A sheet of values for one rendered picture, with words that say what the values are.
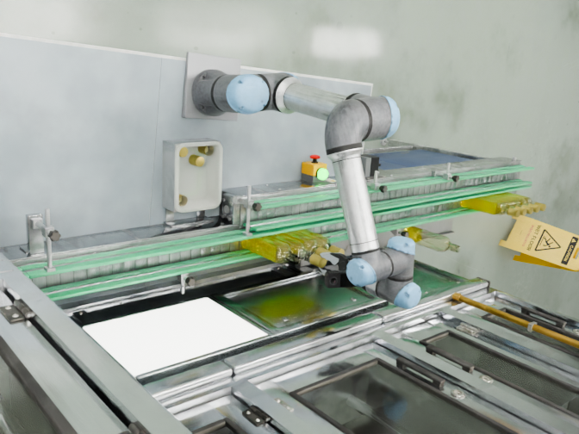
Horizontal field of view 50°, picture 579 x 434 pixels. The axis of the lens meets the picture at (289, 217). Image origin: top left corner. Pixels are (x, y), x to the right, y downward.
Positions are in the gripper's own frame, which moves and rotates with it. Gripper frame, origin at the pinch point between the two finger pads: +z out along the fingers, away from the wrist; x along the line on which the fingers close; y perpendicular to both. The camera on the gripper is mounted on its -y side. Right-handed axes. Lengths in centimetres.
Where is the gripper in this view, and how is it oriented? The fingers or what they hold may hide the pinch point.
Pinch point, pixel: (320, 262)
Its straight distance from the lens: 194.1
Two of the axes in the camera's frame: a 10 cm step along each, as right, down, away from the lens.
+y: 7.7, -1.1, 6.3
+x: 0.7, -9.6, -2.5
